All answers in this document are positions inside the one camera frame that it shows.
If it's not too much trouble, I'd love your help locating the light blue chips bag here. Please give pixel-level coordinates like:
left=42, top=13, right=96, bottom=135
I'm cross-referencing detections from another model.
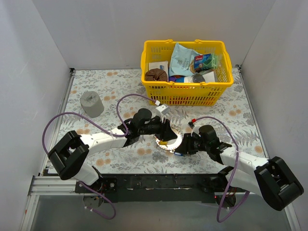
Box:
left=169, top=43, right=201, bottom=77

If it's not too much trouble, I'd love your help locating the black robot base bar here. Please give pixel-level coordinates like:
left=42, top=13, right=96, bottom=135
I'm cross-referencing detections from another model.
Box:
left=89, top=174, right=227, bottom=203

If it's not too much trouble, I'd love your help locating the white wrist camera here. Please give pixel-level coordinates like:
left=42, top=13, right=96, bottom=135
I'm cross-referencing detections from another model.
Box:
left=188, top=119, right=200, bottom=135
left=155, top=104, right=170, bottom=121

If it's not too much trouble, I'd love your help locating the white box in basket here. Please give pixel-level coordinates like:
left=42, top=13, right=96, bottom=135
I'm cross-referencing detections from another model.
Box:
left=148, top=61, right=168, bottom=73

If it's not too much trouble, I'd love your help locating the brown round pouch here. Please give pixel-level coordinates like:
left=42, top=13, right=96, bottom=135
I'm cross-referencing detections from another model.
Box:
left=145, top=68, right=168, bottom=82

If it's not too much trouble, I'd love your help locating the yellow key tag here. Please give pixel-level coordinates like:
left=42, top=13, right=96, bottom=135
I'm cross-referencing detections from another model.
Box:
left=159, top=141, right=168, bottom=145

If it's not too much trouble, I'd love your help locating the grey cylinder block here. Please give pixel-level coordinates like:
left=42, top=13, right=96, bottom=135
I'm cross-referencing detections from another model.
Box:
left=80, top=91, right=104, bottom=118

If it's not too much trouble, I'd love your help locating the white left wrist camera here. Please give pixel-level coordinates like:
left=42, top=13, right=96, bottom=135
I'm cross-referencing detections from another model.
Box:
left=155, top=104, right=170, bottom=121

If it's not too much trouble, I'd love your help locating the floral patterned table mat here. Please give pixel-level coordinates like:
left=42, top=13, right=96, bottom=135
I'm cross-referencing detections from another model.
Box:
left=47, top=69, right=268, bottom=179

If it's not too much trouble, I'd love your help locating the green sponge pack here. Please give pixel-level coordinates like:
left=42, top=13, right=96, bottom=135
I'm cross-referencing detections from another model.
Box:
left=193, top=53, right=218, bottom=72

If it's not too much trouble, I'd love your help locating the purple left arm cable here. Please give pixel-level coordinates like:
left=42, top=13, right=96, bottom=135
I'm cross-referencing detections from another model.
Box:
left=42, top=93, right=161, bottom=219

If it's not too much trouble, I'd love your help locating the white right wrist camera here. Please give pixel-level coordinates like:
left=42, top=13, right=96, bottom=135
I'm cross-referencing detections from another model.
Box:
left=188, top=119, right=200, bottom=135

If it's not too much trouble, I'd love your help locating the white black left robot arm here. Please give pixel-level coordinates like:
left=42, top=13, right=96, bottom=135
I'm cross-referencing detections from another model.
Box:
left=47, top=104, right=179, bottom=193

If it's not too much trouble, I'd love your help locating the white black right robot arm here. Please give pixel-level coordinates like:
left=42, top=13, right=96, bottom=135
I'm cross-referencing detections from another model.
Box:
left=175, top=125, right=304, bottom=211

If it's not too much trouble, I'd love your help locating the white paper item in basket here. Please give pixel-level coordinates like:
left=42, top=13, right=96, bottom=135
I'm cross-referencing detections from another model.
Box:
left=192, top=71, right=216, bottom=83

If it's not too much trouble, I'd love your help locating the yellow plastic shopping basket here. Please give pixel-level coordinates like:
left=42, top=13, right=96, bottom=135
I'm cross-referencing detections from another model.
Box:
left=141, top=39, right=234, bottom=106

